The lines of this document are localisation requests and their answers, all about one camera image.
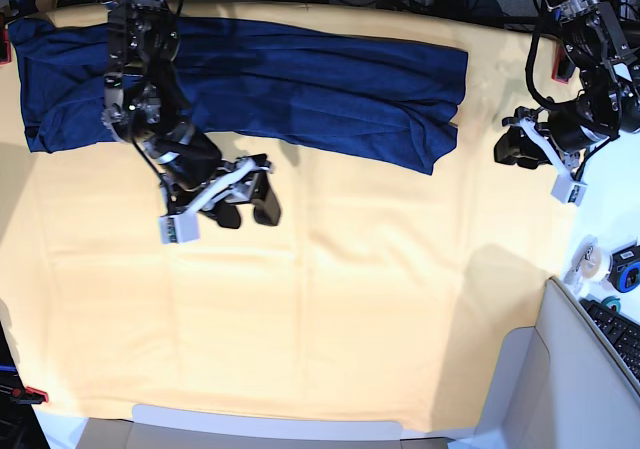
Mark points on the green tape roll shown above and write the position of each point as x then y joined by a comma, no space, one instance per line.
613,303

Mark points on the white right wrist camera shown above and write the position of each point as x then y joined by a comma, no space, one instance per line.
179,228

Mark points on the blue long-sleeve shirt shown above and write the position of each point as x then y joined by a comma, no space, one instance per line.
386,100

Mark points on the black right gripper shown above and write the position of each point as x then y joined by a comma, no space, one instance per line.
192,162

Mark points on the white tape dispenser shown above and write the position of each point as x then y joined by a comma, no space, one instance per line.
590,265

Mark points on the red black clamp right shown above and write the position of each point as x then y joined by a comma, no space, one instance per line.
563,67

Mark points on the red black clamp lower left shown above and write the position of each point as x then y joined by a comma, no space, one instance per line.
28,396

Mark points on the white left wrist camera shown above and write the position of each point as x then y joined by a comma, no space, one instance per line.
568,191

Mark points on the blue black tape measure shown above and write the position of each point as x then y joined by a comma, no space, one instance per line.
624,274

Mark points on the yellow table cloth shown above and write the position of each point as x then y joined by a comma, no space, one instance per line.
383,294

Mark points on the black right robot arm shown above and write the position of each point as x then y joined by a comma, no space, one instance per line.
144,106

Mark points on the black keyboard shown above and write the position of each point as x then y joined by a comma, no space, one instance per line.
617,336

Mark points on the red black clamp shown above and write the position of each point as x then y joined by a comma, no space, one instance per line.
5,52
28,396
563,67

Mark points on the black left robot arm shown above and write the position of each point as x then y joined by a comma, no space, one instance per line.
593,46

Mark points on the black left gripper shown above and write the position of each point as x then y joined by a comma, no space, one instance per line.
570,140

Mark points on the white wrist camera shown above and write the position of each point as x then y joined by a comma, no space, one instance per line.
179,228
568,191

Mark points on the red black clamp upper left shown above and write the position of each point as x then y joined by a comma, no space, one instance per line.
5,52

